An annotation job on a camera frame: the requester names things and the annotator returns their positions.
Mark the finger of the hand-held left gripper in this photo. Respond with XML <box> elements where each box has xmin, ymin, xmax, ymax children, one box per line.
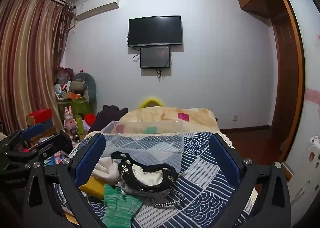
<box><xmin>26</xmin><ymin>132</ymin><xmax>73</xmax><ymax>163</ymax></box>
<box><xmin>5</xmin><ymin>122</ymin><xmax>50</xmax><ymax>148</ymax></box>

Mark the blue patterned blanket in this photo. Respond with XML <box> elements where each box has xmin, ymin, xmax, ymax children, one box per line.
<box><xmin>54</xmin><ymin>130</ymin><xmax>259</xmax><ymax>228</ymax></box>

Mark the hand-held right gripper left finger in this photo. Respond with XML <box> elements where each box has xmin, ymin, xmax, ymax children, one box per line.
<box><xmin>25</xmin><ymin>132</ymin><xmax>107</xmax><ymax>228</ymax></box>

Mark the black wall television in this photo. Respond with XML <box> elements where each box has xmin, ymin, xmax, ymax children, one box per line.
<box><xmin>128</xmin><ymin>15</ymin><xmax>183</xmax><ymax>48</ymax></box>

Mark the green storage box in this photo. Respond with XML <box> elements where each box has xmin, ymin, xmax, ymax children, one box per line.
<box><xmin>57</xmin><ymin>96</ymin><xmax>91</xmax><ymax>121</ymax></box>

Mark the white air conditioner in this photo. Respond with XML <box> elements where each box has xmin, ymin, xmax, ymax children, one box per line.
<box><xmin>74</xmin><ymin>0</ymin><xmax>119</xmax><ymax>21</ymax></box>

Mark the white sliding door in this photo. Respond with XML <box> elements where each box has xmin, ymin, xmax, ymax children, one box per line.
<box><xmin>279</xmin><ymin>0</ymin><xmax>320</xmax><ymax>228</ymax></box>

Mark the red box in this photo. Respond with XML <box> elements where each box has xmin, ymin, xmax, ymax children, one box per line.
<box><xmin>26</xmin><ymin>108</ymin><xmax>53</xmax><ymax>125</ymax></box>

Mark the pink rabbit toy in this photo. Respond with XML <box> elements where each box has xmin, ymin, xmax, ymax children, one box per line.
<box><xmin>63</xmin><ymin>106</ymin><xmax>77</xmax><ymax>133</ymax></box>

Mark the beige blanket with coloured patches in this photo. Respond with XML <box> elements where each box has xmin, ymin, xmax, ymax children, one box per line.
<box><xmin>118</xmin><ymin>106</ymin><xmax>217</xmax><ymax>135</ymax></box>

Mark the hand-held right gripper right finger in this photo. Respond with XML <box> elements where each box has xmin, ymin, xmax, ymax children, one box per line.
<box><xmin>209</xmin><ymin>132</ymin><xmax>292</xmax><ymax>228</ymax></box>

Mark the striped brown curtain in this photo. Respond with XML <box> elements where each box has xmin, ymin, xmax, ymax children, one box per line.
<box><xmin>0</xmin><ymin>0</ymin><xmax>75</xmax><ymax>141</ymax></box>

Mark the wooden wardrobe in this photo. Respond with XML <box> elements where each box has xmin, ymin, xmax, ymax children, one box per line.
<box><xmin>234</xmin><ymin>0</ymin><xmax>306</xmax><ymax>167</ymax></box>

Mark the grey plush toy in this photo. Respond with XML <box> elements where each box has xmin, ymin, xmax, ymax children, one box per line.
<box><xmin>73</xmin><ymin>72</ymin><xmax>97</xmax><ymax>116</ymax></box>

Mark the black lace bag with chain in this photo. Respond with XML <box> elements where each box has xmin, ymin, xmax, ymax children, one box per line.
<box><xmin>111</xmin><ymin>151</ymin><xmax>187</xmax><ymax>209</ymax></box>

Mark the green bottle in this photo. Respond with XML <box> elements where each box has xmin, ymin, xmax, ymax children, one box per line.
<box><xmin>75</xmin><ymin>115</ymin><xmax>86</xmax><ymax>135</ymax></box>

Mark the green knitted glove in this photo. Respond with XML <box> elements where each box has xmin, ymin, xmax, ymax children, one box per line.
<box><xmin>103</xmin><ymin>184</ymin><xmax>143</xmax><ymax>228</ymax></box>

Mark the yellow plush item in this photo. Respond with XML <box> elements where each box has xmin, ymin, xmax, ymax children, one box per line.
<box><xmin>138</xmin><ymin>96</ymin><xmax>165</xmax><ymax>109</ymax></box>

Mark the clear plastic box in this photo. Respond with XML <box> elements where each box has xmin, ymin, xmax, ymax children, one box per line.
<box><xmin>99</xmin><ymin>120</ymin><xmax>185</xmax><ymax>173</ymax></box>

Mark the white cloth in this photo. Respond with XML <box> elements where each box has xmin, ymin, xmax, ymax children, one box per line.
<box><xmin>92</xmin><ymin>156</ymin><xmax>123</xmax><ymax>185</ymax></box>

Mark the yellow sponge block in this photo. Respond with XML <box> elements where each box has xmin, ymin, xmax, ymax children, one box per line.
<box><xmin>79</xmin><ymin>177</ymin><xmax>106</xmax><ymax>200</ymax></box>

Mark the small black monitor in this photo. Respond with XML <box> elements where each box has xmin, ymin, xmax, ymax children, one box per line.
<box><xmin>140</xmin><ymin>46</ymin><xmax>172</xmax><ymax>69</ymax></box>

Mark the dark clothing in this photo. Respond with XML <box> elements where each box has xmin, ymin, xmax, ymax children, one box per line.
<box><xmin>88</xmin><ymin>104</ymin><xmax>129</xmax><ymax>134</ymax></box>

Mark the red plush item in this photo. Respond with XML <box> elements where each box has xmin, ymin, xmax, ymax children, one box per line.
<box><xmin>84</xmin><ymin>113</ymin><xmax>97</xmax><ymax>127</ymax></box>

